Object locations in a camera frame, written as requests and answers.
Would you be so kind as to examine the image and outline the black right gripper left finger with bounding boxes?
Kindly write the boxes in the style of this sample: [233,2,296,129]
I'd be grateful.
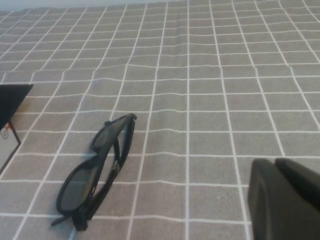
[247,157,320,240]

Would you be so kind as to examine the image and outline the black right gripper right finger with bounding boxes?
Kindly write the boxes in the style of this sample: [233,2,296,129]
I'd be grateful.
[275,157,320,215]

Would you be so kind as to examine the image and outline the black-framed glasses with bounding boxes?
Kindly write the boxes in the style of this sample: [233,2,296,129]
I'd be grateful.
[50,112,139,232]

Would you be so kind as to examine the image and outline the black glasses case printed side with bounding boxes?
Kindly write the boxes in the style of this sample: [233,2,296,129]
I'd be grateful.
[0,83,35,176]

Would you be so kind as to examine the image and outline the grey white-checked tablecloth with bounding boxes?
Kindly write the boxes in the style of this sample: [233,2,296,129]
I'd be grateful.
[0,0,320,240]

